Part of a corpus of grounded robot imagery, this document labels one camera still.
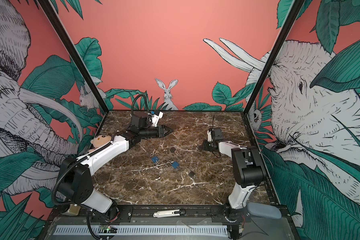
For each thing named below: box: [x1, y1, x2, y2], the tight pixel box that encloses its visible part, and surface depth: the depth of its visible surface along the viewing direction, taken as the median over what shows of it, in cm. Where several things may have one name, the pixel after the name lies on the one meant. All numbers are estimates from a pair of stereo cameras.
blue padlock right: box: [171, 161, 179, 169], surface depth 94 cm
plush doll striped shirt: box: [90, 132, 113, 149], surface depth 95 cm
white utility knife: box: [153, 209, 186, 218], surface depth 76 cm
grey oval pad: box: [247, 202, 282, 219], surface depth 76 cm
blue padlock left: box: [151, 156, 160, 163], surface depth 95 cm
